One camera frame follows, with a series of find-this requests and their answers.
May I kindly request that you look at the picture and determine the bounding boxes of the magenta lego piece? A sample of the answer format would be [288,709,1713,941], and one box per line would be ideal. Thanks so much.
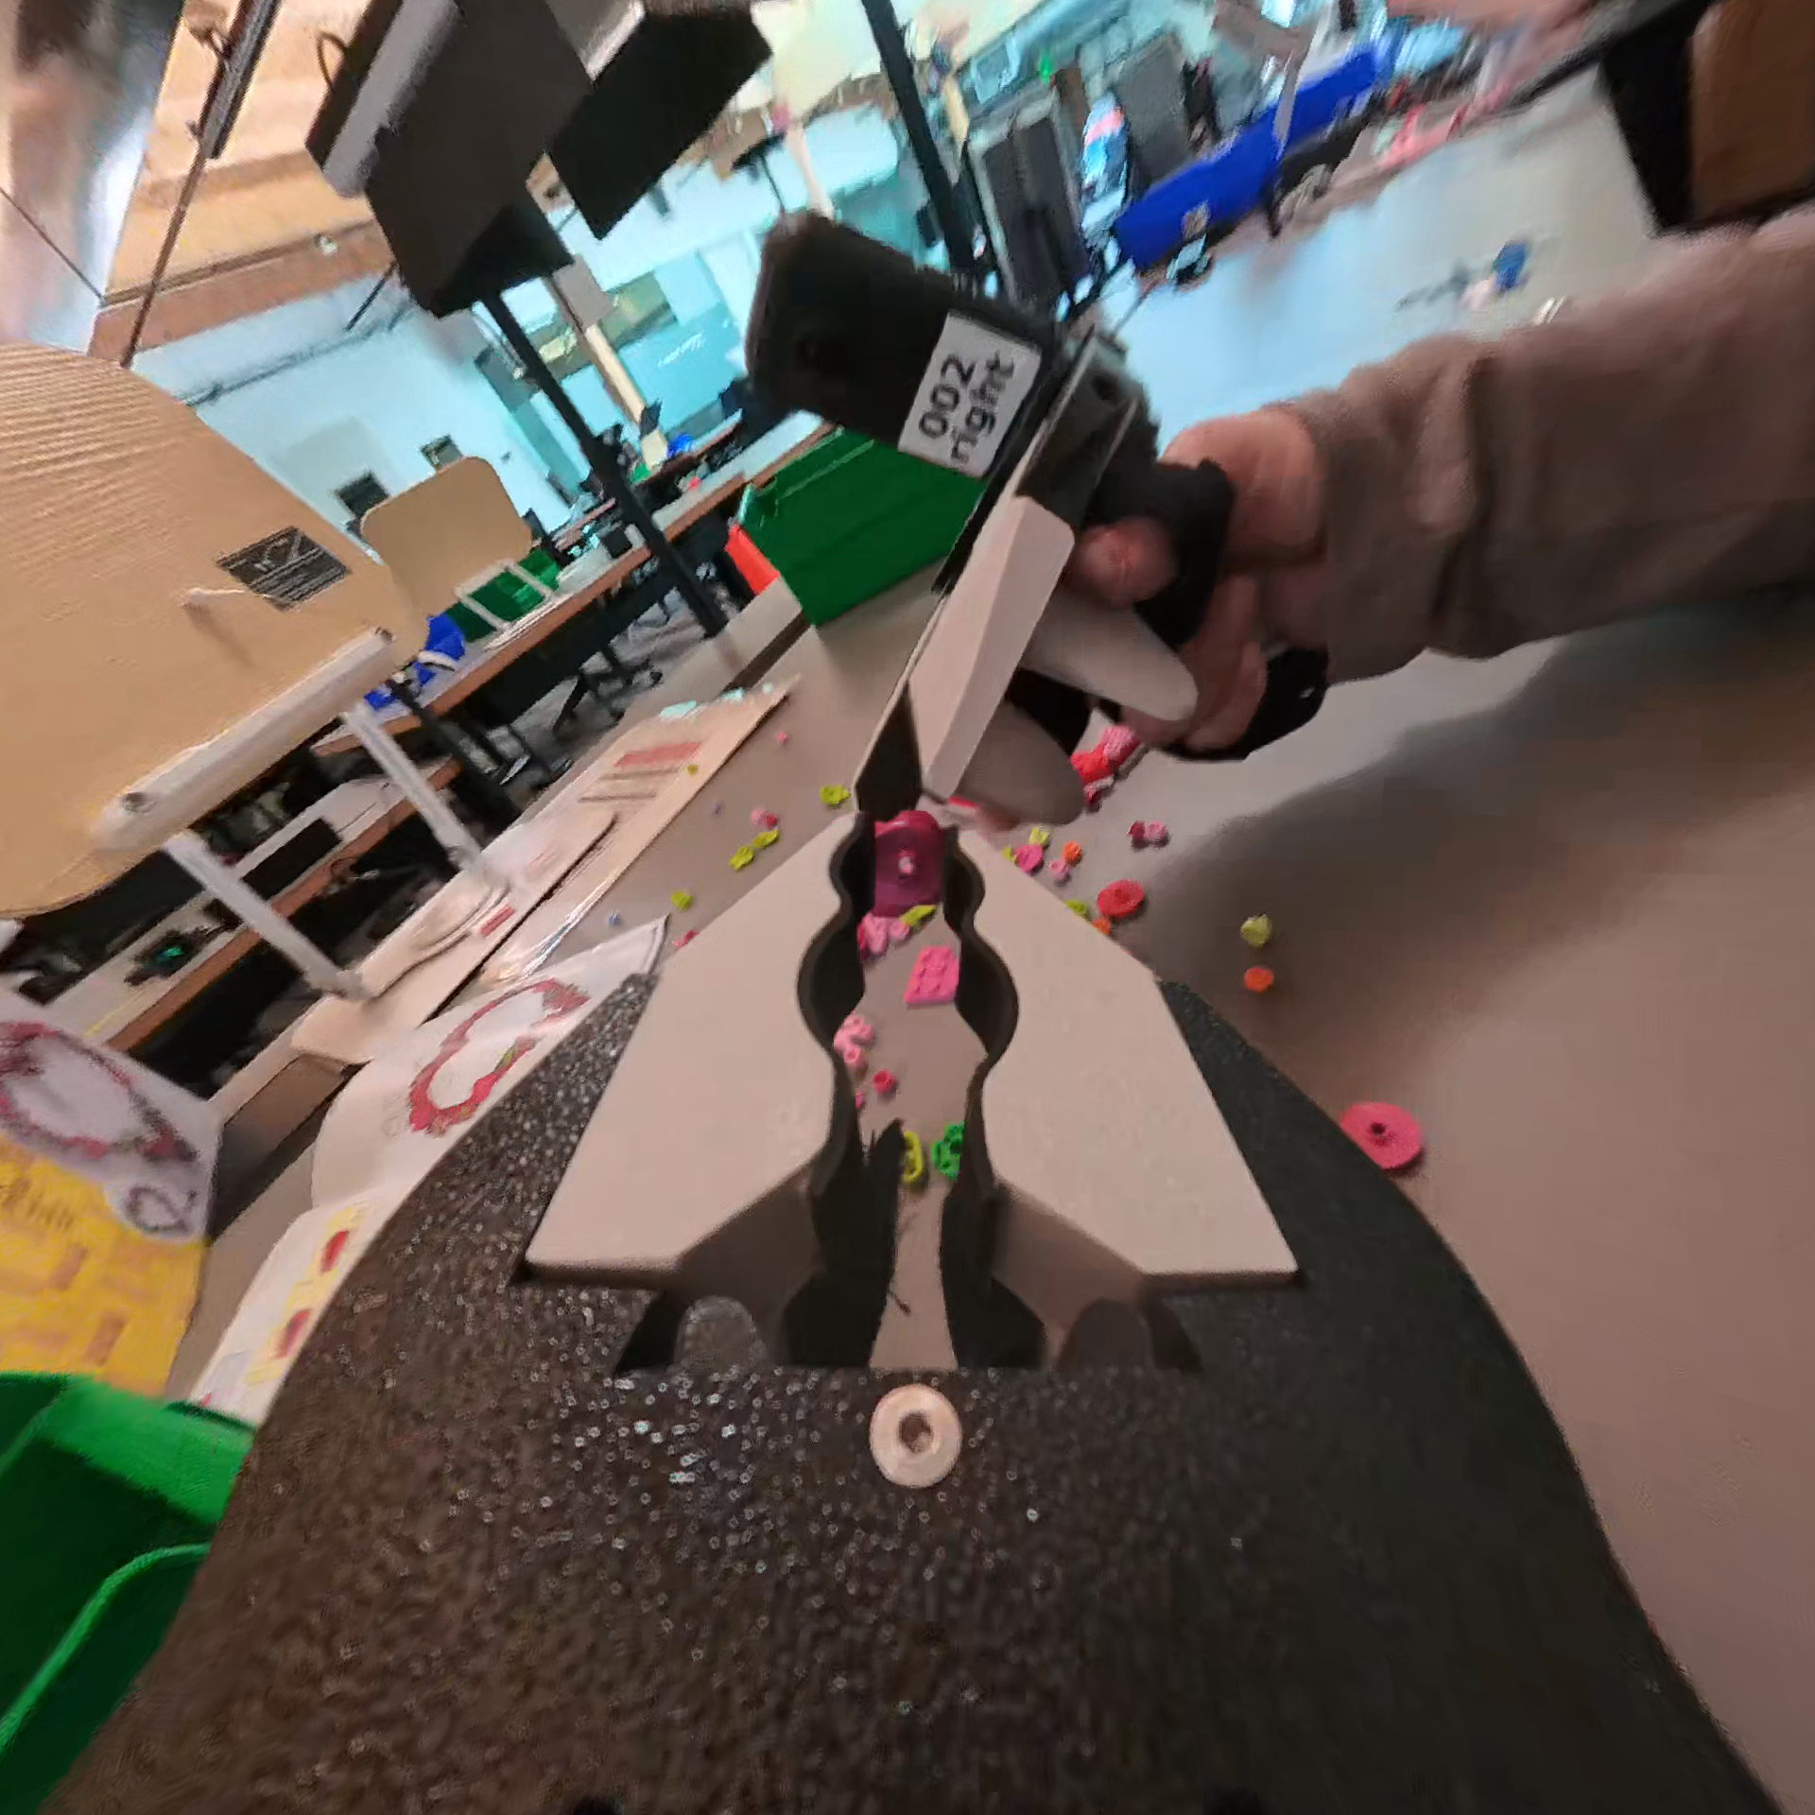
[871,809,951,918]

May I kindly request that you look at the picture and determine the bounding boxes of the black overhead light panel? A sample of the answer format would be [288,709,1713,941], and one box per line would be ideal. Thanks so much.
[551,0,776,239]
[302,0,594,317]

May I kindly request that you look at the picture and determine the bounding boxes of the person's right hand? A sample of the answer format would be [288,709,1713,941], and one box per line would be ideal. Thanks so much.
[1064,409,1332,749]

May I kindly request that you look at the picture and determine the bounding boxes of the green plastic parts bin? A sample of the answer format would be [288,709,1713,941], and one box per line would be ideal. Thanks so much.
[0,1367,257,1768]

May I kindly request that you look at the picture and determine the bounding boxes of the red lego frame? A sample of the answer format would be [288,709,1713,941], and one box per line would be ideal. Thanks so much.
[1068,720,1151,809]

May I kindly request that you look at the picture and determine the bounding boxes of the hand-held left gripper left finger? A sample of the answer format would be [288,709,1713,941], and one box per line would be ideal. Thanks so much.
[526,813,905,1369]

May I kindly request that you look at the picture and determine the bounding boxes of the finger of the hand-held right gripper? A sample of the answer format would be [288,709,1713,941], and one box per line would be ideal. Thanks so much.
[969,706,1090,830]
[853,498,1077,853]

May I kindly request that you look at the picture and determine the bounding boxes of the scattered small lego pieces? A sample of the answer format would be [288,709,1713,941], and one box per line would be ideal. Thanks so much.
[667,726,1426,1195]

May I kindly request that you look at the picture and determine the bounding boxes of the lego instruction booklet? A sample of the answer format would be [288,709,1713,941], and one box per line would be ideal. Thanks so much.
[190,922,673,1424]

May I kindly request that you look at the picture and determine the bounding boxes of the black stand pole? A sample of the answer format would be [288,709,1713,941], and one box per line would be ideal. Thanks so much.
[858,0,1000,278]
[476,283,734,644]

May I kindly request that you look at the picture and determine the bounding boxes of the yellow lego box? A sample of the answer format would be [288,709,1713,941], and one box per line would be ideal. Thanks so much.
[0,985,221,1398]

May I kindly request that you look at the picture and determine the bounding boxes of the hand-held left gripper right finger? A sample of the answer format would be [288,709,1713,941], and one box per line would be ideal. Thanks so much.
[936,814,1301,1369]

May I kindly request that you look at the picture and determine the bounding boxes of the stacked green plastic bins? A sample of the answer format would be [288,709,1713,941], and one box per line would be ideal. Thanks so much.
[736,425,994,629]

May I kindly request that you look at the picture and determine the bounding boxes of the person's right forearm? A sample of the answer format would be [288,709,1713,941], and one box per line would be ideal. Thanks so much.
[1269,199,1815,685]

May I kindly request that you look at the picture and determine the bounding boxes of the small green plastic bin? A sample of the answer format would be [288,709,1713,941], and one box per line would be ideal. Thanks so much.
[453,557,567,629]

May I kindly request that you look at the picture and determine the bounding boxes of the long work desk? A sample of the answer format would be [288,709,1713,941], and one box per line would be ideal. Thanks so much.
[107,425,796,1058]

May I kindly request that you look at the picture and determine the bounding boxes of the laminated instruction sheet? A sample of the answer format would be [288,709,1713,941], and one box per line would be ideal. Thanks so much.
[291,681,796,1065]

